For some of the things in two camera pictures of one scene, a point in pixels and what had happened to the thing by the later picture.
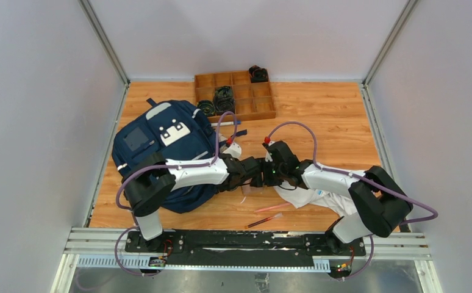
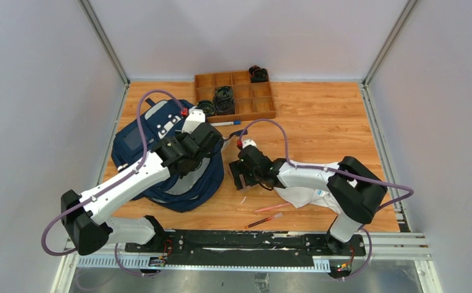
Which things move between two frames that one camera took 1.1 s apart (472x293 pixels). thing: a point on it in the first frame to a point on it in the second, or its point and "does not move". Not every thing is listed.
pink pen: [277, 206] does not move
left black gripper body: [256, 170] to [210, 135]
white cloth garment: [302, 196] does not move
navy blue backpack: [180, 131] does not move
